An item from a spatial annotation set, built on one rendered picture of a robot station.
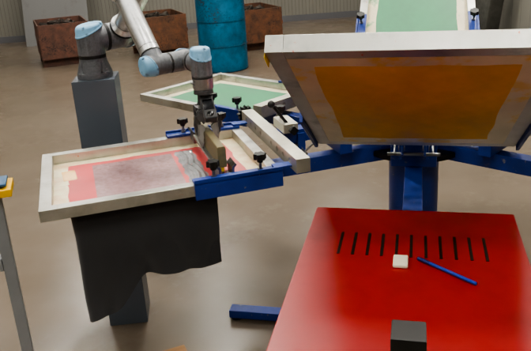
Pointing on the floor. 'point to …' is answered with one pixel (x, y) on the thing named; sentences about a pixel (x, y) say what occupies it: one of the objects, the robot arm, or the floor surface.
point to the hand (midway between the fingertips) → (209, 143)
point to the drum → (223, 28)
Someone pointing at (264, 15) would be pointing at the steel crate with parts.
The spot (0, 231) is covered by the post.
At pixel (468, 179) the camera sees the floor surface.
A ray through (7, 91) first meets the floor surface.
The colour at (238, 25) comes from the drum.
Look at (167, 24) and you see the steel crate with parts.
